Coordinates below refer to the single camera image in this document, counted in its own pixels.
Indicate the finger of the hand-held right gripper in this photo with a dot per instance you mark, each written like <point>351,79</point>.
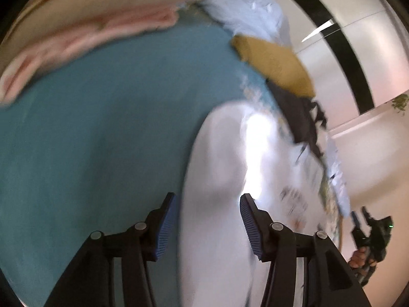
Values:
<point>355,225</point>

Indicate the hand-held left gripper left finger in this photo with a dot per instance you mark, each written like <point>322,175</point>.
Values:
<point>165,227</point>

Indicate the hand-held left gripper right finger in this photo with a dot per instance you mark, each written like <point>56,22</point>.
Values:
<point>250,227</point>

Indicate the white printed shirt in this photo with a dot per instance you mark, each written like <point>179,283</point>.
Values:
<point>233,179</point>

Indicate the person's right hand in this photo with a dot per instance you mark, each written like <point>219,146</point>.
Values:
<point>358,257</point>

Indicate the teal bed sheet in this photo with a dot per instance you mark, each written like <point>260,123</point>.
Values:
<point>105,147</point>

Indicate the black garment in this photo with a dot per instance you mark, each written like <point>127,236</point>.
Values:
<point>298,118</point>

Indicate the green plant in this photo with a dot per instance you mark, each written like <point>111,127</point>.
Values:
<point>401,102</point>

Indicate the mustard yellow garment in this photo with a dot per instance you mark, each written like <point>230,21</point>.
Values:
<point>274,65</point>

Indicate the pink folded cloth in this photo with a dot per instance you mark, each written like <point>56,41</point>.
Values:
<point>89,28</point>

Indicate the light blue garment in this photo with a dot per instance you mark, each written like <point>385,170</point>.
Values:
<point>246,9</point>

